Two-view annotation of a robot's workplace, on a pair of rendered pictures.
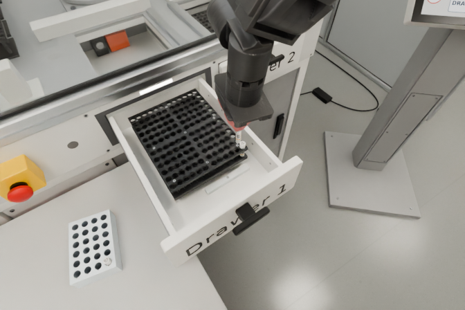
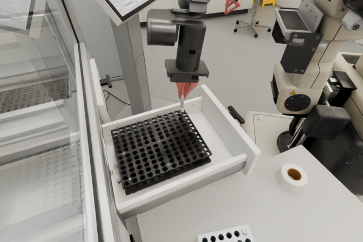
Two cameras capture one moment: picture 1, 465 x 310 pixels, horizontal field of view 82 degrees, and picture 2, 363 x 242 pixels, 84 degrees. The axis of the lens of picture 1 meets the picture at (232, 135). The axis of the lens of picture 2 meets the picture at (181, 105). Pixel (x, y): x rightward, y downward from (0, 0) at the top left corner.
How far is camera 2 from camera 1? 0.47 m
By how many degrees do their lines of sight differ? 51
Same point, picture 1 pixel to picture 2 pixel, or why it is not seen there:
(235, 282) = not seen: hidden behind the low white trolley
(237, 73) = (201, 44)
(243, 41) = (197, 24)
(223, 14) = (168, 24)
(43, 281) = not seen: outside the picture
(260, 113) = (202, 64)
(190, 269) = (242, 177)
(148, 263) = (238, 207)
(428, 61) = (129, 40)
